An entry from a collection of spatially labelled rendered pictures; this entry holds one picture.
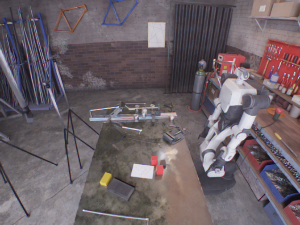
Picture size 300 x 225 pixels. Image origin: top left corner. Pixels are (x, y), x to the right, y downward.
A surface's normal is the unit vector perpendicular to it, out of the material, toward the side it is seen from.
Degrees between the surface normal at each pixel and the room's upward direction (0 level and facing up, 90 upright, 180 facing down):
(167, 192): 0
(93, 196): 0
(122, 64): 90
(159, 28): 90
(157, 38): 90
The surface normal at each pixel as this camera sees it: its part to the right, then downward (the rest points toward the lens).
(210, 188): 0.00, -0.83
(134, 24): 0.06, 0.55
